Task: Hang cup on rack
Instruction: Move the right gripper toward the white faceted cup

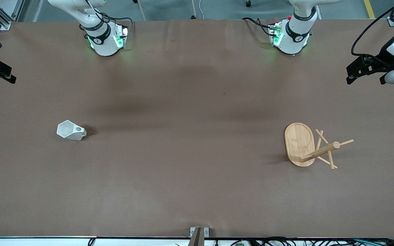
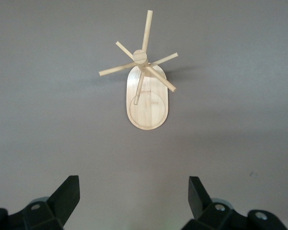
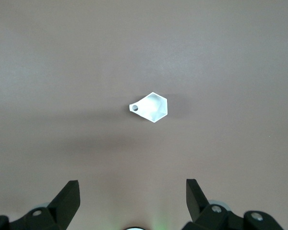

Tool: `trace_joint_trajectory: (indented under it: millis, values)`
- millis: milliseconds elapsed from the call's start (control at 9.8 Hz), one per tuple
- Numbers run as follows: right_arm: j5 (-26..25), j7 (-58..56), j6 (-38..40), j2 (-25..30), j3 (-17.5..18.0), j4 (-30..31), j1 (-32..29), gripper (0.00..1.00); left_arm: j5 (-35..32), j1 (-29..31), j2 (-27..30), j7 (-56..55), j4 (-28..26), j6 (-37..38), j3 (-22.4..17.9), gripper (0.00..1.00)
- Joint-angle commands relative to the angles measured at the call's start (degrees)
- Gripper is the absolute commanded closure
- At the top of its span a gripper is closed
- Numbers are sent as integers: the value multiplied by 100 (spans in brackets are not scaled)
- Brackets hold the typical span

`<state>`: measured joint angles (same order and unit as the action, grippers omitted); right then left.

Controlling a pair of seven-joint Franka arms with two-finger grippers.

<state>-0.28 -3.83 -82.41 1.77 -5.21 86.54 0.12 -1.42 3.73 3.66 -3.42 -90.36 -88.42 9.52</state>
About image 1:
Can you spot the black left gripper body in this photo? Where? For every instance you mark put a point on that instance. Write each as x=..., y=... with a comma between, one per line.
x=381, y=63

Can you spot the white faceted cup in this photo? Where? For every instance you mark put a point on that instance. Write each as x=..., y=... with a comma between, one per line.
x=67, y=130

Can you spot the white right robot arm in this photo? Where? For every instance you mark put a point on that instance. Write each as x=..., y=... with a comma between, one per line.
x=104, y=48

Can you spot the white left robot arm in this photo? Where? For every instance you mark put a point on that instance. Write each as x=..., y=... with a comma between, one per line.
x=294, y=44

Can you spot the wooden cup rack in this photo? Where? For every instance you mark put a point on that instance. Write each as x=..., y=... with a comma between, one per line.
x=298, y=141

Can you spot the thin metal stand leg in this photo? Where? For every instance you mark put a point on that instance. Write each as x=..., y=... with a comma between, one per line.
x=194, y=9
x=141, y=11

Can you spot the small metal corner bracket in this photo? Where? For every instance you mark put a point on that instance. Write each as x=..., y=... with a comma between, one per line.
x=393, y=22

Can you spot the metal table edge bracket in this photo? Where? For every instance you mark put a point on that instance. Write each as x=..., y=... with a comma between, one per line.
x=198, y=235

